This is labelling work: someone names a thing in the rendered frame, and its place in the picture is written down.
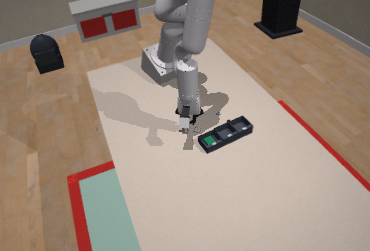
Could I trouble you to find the dark grey rack of bins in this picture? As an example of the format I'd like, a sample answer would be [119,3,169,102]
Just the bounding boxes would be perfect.
[198,115,253,154]

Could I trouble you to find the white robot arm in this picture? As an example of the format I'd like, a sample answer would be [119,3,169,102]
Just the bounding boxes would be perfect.
[151,0,215,128]

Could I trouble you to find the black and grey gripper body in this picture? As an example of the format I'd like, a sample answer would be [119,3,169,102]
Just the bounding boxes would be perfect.
[178,93,201,115]

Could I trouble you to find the beige domino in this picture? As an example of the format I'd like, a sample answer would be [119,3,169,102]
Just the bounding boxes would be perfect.
[194,124,203,133]

